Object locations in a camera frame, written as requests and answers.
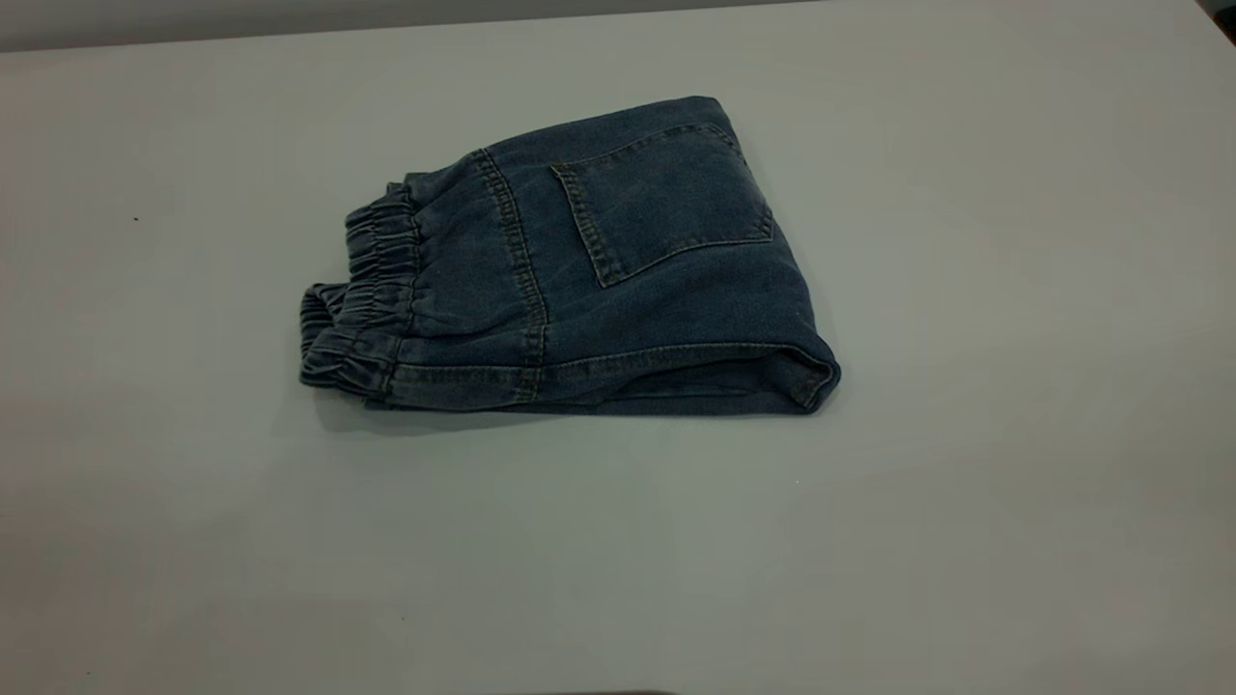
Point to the dark background object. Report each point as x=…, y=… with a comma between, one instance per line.
x=1224, y=13

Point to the blue denim shorts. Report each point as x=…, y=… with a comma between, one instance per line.
x=628, y=270

